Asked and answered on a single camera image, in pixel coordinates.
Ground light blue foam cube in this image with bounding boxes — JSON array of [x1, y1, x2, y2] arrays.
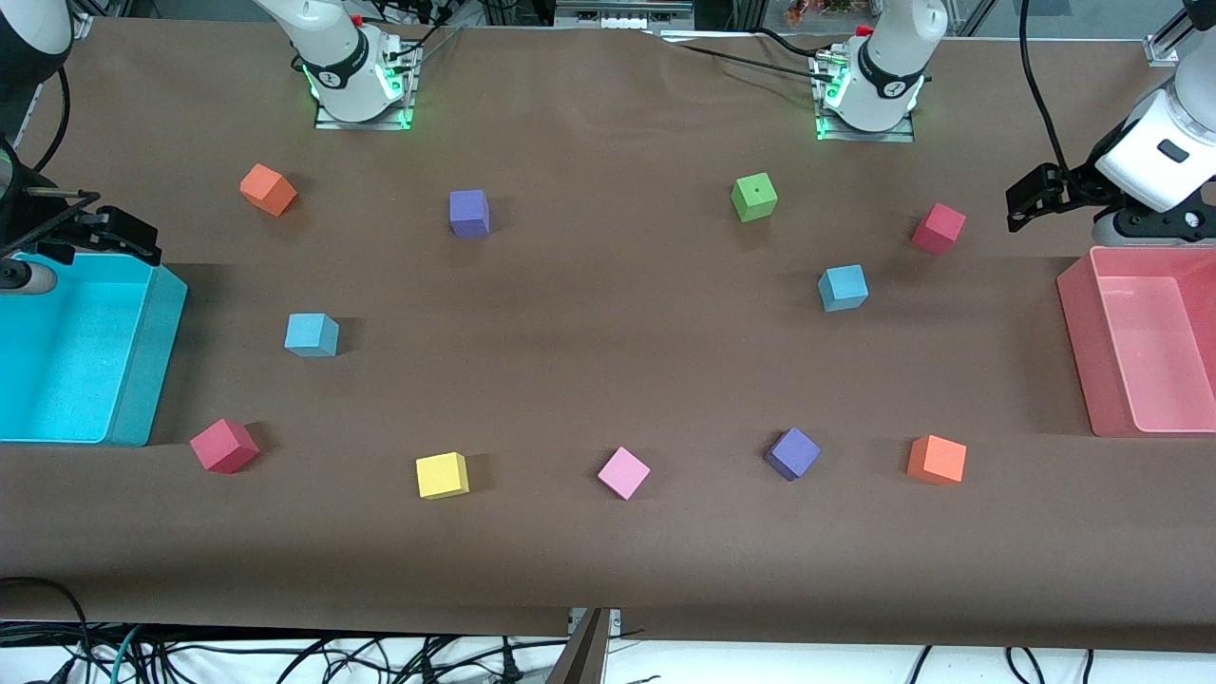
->
[[818, 264, 869, 313], [284, 313, 340, 359]]

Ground red foam cube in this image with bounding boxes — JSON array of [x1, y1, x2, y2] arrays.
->
[[911, 202, 967, 256], [189, 419, 260, 474]]

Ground cyan plastic bin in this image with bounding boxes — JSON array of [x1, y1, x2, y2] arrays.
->
[[0, 249, 189, 447]]

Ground orange foam cube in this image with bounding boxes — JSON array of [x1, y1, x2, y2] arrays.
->
[[239, 163, 298, 218], [906, 434, 968, 486]]

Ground pink plastic bin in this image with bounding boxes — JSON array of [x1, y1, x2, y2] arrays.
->
[[1056, 245, 1216, 439]]

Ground green foam cube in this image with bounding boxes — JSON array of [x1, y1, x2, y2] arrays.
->
[[731, 173, 779, 223]]

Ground orange background object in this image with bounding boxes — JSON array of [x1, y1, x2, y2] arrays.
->
[[784, 0, 856, 25]]

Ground purple foam cube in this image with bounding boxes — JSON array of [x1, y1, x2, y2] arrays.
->
[[765, 427, 822, 482], [449, 189, 491, 238]]

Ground yellow foam cube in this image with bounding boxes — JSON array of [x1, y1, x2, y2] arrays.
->
[[415, 451, 470, 501]]

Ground grey electronics box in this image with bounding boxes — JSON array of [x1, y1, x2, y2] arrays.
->
[[554, 0, 694, 29]]

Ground brown paper table cover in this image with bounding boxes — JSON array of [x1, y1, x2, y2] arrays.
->
[[0, 17, 1216, 655]]

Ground pink foam cube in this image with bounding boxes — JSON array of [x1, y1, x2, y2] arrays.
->
[[597, 446, 652, 502]]

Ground dark slanted strut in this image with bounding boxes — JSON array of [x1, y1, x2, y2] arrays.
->
[[544, 608, 611, 684]]

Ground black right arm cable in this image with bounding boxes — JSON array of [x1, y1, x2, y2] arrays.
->
[[36, 66, 73, 172]]

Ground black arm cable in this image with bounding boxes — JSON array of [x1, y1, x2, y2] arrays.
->
[[36, 66, 73, 172], [1019, 0, 1074, 177]]

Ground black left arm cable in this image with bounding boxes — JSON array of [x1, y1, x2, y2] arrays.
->
[[1019, 0, 1074, 177]]

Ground teal cable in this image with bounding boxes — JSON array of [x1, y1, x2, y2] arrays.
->
[[112, 625, 145, 684]]

